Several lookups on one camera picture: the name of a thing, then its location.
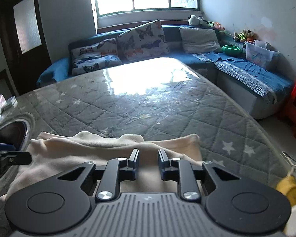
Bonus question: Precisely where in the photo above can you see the cream cloth garment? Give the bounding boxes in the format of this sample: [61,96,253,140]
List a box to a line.
[0,131,203,202]

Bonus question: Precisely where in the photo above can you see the black induction cooktop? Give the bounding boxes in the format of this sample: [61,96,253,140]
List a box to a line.
[0,119,31,186]

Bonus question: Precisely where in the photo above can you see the small green white box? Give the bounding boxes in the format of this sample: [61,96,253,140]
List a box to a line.
[2,96,18,110]

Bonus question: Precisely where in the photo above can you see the grey quilted star tablecloth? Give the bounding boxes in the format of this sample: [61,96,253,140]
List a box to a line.
[0,58,289,236]

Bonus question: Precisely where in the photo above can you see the dark wooden door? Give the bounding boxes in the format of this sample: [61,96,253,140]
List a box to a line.
[0,0,51,95]

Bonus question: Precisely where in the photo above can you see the yellow cloth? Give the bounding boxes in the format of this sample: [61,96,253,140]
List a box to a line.
[276,175,296,207]

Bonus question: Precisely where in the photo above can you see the left butterfly pillow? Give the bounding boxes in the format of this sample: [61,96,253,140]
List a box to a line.
[71,38,122,76]

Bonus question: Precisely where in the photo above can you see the butterfly pillow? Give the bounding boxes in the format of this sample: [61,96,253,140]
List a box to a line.
[71,38,122,76]
[117,20,170,62]

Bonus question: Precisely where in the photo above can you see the blue corner sofa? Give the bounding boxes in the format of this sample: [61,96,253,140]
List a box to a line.
[37,25,293,119]

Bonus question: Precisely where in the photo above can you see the grey cushion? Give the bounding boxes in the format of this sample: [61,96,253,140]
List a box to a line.
[180,27,222,54]

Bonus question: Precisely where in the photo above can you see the right butterfly pillow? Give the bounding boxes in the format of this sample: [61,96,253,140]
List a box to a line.
[117,20,170,62]

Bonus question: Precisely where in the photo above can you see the green bowl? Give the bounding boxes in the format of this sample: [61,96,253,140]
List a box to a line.
[222,45,242,57]

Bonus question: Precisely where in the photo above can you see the clear plastic storage box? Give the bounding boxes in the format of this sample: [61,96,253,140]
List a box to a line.
[245,42,280,71]

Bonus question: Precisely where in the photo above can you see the panda plush toy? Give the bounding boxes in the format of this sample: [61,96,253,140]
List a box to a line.
[188,14,208,27]

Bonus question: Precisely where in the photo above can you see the green brown plush toys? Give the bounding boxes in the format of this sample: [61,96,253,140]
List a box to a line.
[234,29,255,43]

